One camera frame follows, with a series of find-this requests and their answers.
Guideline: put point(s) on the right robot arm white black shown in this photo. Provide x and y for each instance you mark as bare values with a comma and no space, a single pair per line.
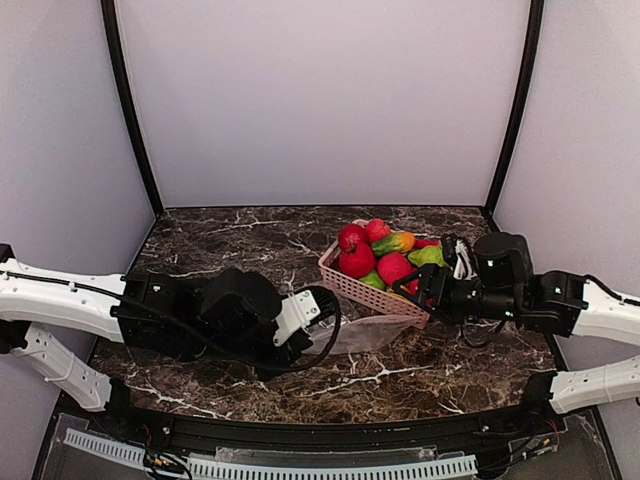
506,289

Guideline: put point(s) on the pink plastic basket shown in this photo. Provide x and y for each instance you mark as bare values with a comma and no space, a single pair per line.
382,301

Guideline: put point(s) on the right black frame post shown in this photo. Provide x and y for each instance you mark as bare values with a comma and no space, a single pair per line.
522,87

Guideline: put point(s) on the clear zip top bag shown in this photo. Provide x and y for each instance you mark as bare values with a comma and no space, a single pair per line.
361,333

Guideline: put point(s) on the black front frame rail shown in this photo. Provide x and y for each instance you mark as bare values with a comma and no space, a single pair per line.
471,432

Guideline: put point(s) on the red chili pepper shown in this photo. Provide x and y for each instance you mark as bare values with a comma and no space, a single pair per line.
420,243

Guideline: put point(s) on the red fruit back left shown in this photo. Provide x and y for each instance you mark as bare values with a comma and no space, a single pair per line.
351,236

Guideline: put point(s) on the red tomato with stem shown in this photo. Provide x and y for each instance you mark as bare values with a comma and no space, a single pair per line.
357,263

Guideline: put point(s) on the green apple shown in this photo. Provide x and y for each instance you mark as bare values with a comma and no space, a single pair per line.
374,280

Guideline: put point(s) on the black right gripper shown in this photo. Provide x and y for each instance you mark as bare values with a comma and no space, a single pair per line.
439,286

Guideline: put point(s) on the black frame post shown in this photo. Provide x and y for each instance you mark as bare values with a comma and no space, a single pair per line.
127,104
522,87

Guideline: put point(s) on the left black frame post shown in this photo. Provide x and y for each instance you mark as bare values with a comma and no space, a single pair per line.
127,104

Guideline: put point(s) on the green pear-like fruit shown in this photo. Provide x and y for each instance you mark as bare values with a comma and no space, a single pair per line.
427,255

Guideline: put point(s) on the white slotted cable duct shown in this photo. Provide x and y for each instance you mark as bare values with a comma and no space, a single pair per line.
229,463

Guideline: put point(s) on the red fruit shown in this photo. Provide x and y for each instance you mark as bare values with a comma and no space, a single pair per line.
393,267
377,229
351,236

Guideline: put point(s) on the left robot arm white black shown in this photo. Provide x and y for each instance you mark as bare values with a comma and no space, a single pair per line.
237,316

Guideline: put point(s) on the red fruit centre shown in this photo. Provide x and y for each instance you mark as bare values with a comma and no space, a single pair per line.
393,267

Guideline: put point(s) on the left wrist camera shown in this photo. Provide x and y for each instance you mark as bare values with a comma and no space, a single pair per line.
305,309

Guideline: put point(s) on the green orange mango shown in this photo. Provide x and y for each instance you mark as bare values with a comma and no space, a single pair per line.
396,242

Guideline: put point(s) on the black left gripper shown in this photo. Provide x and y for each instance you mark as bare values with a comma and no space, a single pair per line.
298,343

